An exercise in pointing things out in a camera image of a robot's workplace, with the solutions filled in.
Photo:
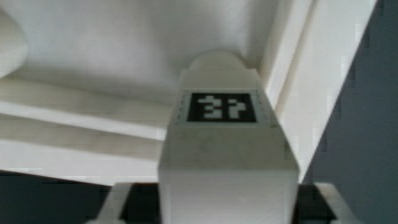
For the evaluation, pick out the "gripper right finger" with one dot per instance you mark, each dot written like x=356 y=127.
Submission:
x=320 y=207

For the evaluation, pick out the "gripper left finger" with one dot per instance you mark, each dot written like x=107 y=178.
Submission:
x=132 y=205

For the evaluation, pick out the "white table leg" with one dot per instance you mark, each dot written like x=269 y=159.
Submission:
x=13 y=45
x=228 y=170

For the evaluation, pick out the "white square table top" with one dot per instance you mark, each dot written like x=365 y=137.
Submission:
x=86 y=97

